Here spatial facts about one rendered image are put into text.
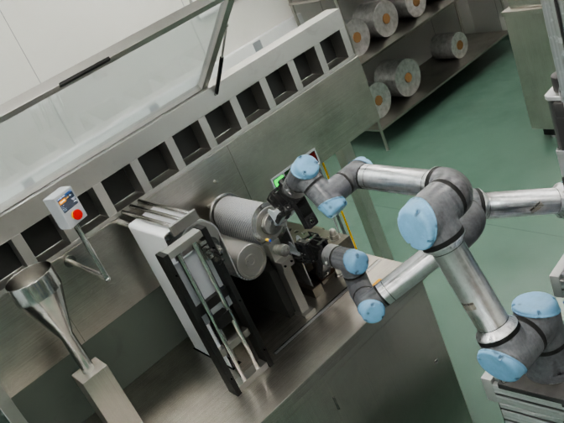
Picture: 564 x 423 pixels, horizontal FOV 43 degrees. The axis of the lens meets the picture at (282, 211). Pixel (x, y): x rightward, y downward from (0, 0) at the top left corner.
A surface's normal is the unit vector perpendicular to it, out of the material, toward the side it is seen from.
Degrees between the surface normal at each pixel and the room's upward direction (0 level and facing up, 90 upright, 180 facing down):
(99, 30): 90
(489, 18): 90
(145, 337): 90
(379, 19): 90
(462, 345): 0
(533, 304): 7
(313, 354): 0
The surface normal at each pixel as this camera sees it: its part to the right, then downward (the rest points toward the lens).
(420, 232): -0.76, 0.43
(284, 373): -0.37, -0.83
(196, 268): 0.61, 0.13
